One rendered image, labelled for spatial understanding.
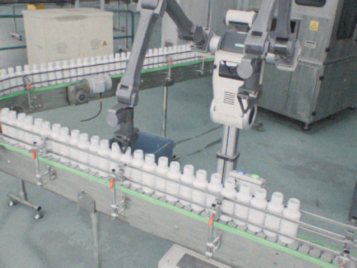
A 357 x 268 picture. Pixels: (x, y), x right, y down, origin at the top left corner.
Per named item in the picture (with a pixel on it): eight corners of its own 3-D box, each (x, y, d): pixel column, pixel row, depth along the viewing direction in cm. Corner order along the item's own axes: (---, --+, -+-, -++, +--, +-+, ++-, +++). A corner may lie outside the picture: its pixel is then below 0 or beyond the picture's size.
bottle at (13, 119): (10, 145, 196) (6, 115, 189) (8, 140, 201) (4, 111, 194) (23, 143, 199) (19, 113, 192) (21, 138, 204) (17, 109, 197)
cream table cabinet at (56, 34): (94, 80, 649) (90, 7, 600) (114, 90, 609) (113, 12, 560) (30, 92, 580) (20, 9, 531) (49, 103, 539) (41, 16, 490)
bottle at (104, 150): (96, 173, 175) (95, 140, 168) (108, 169, 179) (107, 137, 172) (102, 178, 171) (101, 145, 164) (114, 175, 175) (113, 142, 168)
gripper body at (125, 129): (112, 136, 157) (112, 120, 154) (127, 129, 166) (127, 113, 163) (125, 141, 155) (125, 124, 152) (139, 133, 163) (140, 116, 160)
